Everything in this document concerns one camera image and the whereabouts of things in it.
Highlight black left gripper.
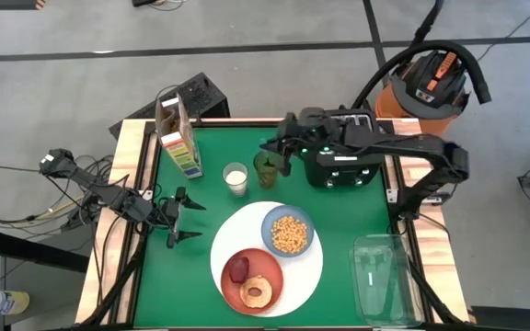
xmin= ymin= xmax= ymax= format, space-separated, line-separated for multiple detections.
xmin=165 ymin=186 xmax=208 ymax=250

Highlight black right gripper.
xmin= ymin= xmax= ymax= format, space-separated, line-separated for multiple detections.
xmin=259 ymin=107 xmax=342 ymax=178

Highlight red apple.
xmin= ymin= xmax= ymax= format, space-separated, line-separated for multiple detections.
xmin=227 ymin=255 xmax=251 ymax=284

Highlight panda cereal box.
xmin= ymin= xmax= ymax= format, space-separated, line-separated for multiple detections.
xmin=154 ymin=91 xmax=205 ymax=180

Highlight toasted bagel half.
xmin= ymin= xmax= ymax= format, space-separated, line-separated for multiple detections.
xmin=238 ymin=274 xmax=274 ymax=310

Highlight white woven round placemat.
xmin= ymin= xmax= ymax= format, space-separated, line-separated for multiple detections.
xmin=209 ymin=200 xmax=325 ymax=319

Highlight clear glass of milk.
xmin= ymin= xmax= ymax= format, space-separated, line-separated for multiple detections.
xmin=221 ymin=161 xmax=250 ymax=199

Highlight black four-slot toaster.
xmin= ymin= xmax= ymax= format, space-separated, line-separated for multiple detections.
xmin=303 ymin=108 xmax=385 ymax=189

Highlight light blue bowl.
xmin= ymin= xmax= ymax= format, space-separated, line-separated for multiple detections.
xmin=260 ymin=204 xmax=316 ymax=258

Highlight yellow chickpeas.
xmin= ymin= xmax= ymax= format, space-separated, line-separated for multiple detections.
xmin=270 ymin=214 xmax=309 ymax=256

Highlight orange-red plate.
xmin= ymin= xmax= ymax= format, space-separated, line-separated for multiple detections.
xmin=219 ymin=247 xmax=285 ymax=315

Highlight black perforated computer case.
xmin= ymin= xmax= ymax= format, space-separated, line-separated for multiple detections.
xmin=108 ymin=71 xmax=231 ymax=142

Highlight orange black shop vacuum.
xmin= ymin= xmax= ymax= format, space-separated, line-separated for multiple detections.
xmin=374 ymin=49 xmax=471 ymax=144

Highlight clear plastic container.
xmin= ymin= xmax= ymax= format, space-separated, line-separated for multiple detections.
xmin=348 ymin=234 xmax=426 ymax=329

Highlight yellow white bottle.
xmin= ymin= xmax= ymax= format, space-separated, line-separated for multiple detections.
xmin=0 ymin=290 xmax=31 ymax=316

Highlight black orange striped case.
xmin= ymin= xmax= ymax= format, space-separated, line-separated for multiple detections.
xmin=0 ymin=0 xmax=46 ymax=12

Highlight black floor box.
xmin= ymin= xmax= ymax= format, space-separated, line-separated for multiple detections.
xmin=468 ymin=304 xmax=530 ymax=331

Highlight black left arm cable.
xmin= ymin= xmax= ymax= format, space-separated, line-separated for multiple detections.
xmin=151 ymin=194 xmax=177 ymax=232

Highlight black frame strut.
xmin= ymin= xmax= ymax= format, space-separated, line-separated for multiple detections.
xmin=401 ymin=256 xmax=463 ymax=325
xmin=80 ymin=215 xmax=152 ymax=325

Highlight yellow floor cable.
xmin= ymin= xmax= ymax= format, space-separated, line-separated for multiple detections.
xmin=0 ymin=196 xmax=86 ymax=227

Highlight black vacuum hose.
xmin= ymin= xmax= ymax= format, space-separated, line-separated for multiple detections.
xmin=351 ymin=0 xmax=493 ymax=109

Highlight thin black floor cable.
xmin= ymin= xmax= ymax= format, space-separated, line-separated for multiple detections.
xmin=475 ymin=0 xmax=530 ymax=62

